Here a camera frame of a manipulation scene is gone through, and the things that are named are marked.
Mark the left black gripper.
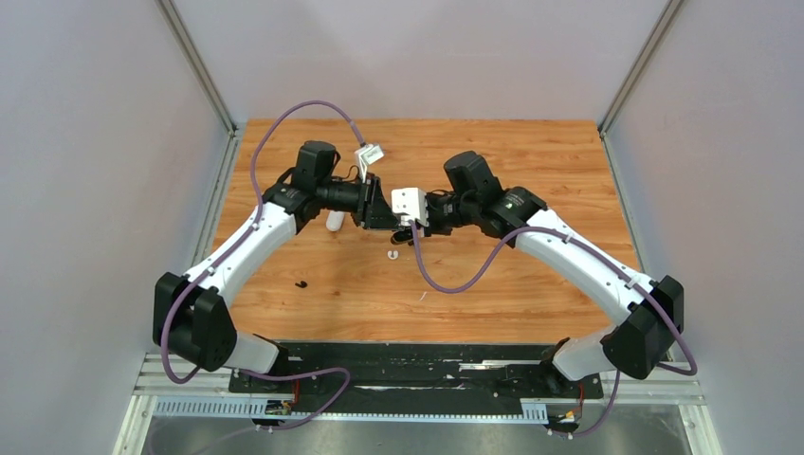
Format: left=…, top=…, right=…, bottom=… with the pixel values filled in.
left=317, top=172, right=405, bottom=231

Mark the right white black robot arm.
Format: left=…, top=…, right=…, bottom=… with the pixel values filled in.
left=391, top=151, right=684, bottom=396

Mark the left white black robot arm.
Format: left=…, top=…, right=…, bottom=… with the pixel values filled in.
left=153, top=140, right=399, bottom=391

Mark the white earbud charging case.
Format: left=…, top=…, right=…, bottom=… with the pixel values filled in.
left=325, top=210, right=346, bottom=232

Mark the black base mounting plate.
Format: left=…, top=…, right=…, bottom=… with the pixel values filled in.
left=228, top=341, right=604, bottom=415

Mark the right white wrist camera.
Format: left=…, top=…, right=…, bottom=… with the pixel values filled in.
left=391, top=188, right=429, bottom=227

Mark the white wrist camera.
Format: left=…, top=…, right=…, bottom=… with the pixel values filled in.
left=391, top=188, right=429, bottom=227
left=354, top=143, right=384, bottom=183

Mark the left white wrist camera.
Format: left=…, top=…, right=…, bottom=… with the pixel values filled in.
left=354, top=143, right=384, bottom=183

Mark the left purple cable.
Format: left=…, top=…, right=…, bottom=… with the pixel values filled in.
left=159, top=100, right=369, bottom=434

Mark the purple cable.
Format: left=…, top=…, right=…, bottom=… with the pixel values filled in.
left=159, top=100, right=369, bottom=434
left=408, top=219, right=699, bottom=440

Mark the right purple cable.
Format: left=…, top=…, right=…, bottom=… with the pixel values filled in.
left=408, top=219, right=699, bottom=440

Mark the left aluminium frame post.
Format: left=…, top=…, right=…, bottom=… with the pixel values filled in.
left=155, top=0, right=238, bottom=137

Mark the aluminium frame post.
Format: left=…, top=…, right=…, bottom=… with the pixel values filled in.
left=597, top=0, right=686, bottom=138
left=155, top=0, right=238, bottom=137

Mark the grey slotted cable duct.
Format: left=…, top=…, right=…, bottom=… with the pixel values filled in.
left=154, top=396, right=550, bottom=425

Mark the right aluminium frame post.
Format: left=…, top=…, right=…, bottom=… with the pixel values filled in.
left=597, top=0, right=686, bottom=138

